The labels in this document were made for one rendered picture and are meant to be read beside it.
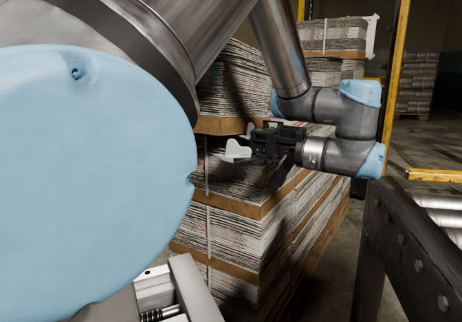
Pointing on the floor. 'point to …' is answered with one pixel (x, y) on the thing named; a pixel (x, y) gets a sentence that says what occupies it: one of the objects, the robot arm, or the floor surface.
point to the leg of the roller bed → (367, 283)
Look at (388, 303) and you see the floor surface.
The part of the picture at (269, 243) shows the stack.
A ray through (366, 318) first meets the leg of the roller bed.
